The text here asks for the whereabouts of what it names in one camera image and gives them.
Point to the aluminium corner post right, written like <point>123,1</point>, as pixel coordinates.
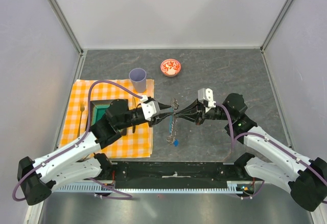
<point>275,26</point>

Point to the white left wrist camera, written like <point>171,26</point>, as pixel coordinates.
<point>150,107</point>

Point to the white toothed cable rail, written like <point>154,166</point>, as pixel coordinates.
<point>92,187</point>

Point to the gold knife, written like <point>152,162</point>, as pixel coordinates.
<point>134,106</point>

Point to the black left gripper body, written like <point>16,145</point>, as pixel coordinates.
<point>136,119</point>

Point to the aluminium corner post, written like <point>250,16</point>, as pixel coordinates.
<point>275,26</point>
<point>67,28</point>

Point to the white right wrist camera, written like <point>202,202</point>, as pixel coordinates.
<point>206,97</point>

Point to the gold fork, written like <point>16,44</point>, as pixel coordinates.
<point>82,109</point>

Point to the aluminium frame rail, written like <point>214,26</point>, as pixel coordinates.
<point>74,173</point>

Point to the red white patterned bowl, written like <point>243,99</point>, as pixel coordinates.
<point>170,67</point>

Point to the aluminium corner post left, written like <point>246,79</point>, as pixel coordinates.
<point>67,28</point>

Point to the orange checkered cloth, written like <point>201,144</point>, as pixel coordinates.
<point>132,145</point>

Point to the blue key tag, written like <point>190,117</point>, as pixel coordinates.
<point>175,143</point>

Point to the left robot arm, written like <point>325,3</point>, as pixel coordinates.
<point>81,158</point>

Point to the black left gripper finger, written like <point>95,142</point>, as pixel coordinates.
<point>164,108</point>
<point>160,117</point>

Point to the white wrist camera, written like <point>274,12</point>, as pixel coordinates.
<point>206,97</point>
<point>150,107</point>

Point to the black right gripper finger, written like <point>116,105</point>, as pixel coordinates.
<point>189,117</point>
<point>189,109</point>

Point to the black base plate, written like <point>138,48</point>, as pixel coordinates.
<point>173,174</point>

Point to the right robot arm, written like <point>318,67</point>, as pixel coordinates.
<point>302,177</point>

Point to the purple plastic cup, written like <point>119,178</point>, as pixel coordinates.
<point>138,78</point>

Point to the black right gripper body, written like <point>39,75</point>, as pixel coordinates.
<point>213,113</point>

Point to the blue carabiner keyring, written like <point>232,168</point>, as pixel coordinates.
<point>170,125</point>

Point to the teal square plate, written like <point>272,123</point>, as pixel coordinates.
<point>98,108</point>

